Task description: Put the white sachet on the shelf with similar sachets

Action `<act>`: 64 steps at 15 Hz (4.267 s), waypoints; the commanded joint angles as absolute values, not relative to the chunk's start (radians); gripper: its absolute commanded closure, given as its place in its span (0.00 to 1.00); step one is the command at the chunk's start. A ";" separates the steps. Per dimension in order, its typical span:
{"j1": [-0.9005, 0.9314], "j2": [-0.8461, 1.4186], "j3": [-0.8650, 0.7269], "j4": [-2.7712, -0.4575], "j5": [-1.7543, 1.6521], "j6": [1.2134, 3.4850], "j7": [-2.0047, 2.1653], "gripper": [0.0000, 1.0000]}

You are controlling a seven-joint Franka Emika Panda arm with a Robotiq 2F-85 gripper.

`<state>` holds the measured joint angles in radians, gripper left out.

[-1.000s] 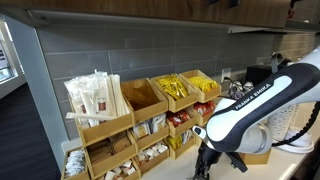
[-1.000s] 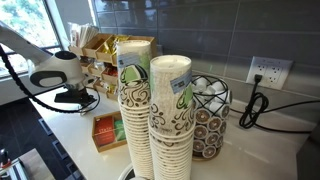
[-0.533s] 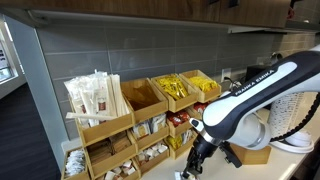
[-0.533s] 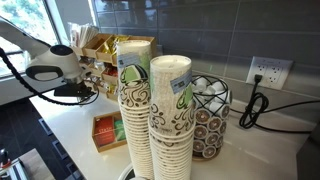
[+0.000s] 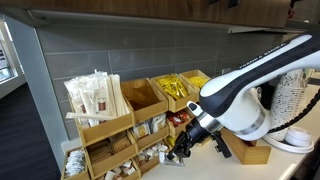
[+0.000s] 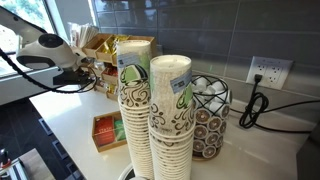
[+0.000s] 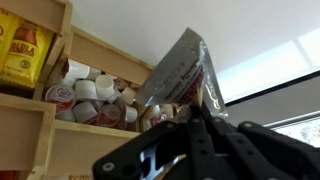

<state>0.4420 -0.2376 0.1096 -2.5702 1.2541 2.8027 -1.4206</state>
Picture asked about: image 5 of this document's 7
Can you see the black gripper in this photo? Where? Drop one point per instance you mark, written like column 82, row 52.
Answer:
column 197, row 133

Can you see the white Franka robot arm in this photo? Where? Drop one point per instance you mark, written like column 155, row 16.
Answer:
column 253, row 110

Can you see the white peanut butter sachet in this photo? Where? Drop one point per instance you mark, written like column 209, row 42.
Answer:
column 158, row 122
column 142, row 130

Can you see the yellow sachets pile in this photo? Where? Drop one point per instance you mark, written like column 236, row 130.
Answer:
column 199, row 81
column 171, row 86

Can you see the wooden bin yellow white packets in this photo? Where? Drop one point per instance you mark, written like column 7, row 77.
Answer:
column 168, row 148

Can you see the yellow and white packets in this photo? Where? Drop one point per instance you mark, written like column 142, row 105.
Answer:
column 170, row 140

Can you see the wooden bin with red packets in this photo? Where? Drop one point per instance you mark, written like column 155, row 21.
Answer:
column 176, row 129

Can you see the red packets pile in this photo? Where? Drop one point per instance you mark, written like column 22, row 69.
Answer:
column 178, row 118

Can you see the creamer cups pile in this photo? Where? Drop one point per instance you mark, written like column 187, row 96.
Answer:
column 150, row 152
column 121, row 169

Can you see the empty wooden bin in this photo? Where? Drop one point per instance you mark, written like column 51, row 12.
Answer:
column 143, row 96

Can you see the wooden bin with brown napkins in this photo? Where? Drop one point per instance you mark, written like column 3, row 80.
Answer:
column 113, row 161

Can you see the brown napkins stack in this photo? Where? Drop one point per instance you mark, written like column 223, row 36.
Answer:
column 110, row 146

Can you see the long wooden tray box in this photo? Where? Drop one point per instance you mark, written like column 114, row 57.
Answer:
column 253, row 155

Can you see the wooden bin with cutlery packets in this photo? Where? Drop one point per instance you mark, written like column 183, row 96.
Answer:
column 103, row 131

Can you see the white round tray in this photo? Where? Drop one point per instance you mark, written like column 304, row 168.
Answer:
column 276, row 144

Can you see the black coffee machine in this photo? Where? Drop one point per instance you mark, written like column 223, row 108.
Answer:
column 266, row 96

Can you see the white wrapped cutlery packets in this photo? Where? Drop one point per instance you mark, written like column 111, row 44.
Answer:
column 93, row 93

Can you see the small wooden bin white packets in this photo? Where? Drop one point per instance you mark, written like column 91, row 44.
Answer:
column 80, row 176

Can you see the small white packets pile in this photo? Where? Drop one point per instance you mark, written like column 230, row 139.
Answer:
column 75, row 162

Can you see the tall paper cup stack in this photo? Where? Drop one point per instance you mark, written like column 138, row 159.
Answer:
column 286, row 100

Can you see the white cup lids stack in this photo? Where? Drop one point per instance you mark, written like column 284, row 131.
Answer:
column 298, row 136

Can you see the wooden upper cabinet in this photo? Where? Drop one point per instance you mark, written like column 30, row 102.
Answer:
column 150, row 8

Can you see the window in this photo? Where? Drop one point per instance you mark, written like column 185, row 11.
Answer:
column 5, row 71

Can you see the white wall outlet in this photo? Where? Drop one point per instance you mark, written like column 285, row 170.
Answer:
column 226, row 70

